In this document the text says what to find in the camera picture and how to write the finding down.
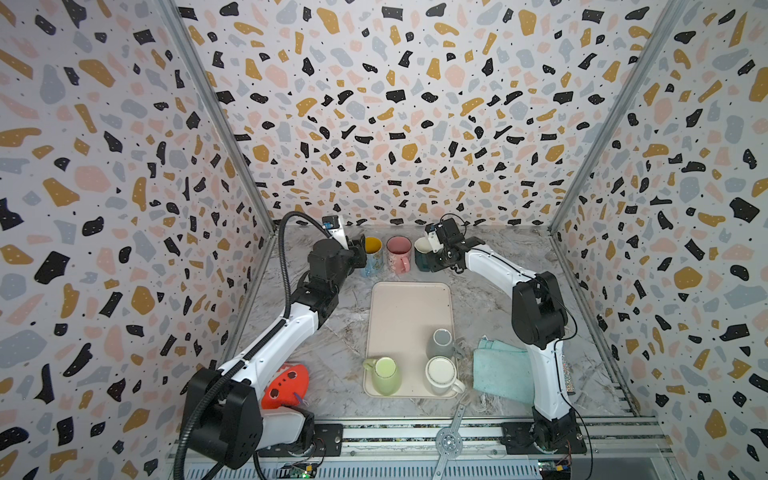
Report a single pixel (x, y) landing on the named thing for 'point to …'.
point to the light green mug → (386, 377)
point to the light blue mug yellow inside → (374, 258)
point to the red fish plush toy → (289, 387)
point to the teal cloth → (503, 369)
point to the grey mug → (441, 344)
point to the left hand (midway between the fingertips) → (357, 231)
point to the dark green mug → (422, 250)
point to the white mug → (441, 374)
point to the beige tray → (402, 316)
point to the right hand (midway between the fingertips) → (428, 252)
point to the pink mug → (398, 250)
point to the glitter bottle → (569, 385)
